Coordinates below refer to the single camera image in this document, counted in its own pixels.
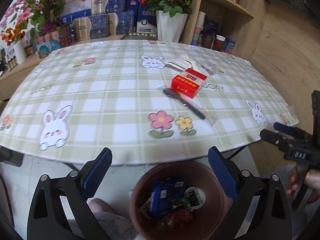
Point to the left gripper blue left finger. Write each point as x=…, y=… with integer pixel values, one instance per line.
x=93, y=173

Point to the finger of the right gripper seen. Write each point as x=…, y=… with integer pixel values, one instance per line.
x=283, y=128

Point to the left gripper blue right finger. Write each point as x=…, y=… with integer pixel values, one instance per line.
x=225, y=171

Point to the crushed red cola can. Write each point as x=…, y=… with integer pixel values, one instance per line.
x=176, y=220

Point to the blue coffee box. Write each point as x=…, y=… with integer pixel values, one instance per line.
x=163, y=194

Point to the white printed pouch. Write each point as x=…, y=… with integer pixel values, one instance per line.
x=178, y=64

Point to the brown round trash bin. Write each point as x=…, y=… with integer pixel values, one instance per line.
x=205, y=220

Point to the black plastic spoon in wrapper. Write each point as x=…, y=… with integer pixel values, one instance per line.
x=186, y=103

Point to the red cigarette pack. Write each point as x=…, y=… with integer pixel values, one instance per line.
x=188, y=82

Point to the small blue purple box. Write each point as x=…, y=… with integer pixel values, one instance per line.
x=228, y=46

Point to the red cup white lid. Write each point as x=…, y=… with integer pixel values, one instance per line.
x=218, y=42

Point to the dark brown cup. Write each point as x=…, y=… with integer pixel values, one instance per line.
x=207, y=41

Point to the wooden shelf unit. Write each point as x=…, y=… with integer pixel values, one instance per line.
x=241, y=22

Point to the white plastic fork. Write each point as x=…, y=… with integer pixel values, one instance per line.
x=185, y=57

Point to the stack of pastel cups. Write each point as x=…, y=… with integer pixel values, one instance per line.
x=198, y=28

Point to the striped planter box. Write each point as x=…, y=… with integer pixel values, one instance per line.
x=54, y=40

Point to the gold leaf tray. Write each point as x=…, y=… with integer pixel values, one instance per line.
x=140, y=36

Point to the lower left blue gold box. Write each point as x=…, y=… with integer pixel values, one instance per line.
x=91, y=27

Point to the blue gold box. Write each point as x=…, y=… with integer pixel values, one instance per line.
x=121, y=23
x=107, y=6
x=91, y=27

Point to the lower right blue gold box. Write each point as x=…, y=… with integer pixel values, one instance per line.
x=121, y=23

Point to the flat blue box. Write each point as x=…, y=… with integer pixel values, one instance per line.
x=69, y=18

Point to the orange flowers white vase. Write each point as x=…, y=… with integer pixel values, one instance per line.
x=15, y=37

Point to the navy box white label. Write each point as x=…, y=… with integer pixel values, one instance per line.
x=147, y=25

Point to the upper blue gold box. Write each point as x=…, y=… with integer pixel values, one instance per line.
x=107, y=6

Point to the red rose plant white pot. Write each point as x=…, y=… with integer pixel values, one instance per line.
x=171, y=16

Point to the pink blossom plant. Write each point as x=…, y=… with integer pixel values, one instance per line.
x=41, y=14

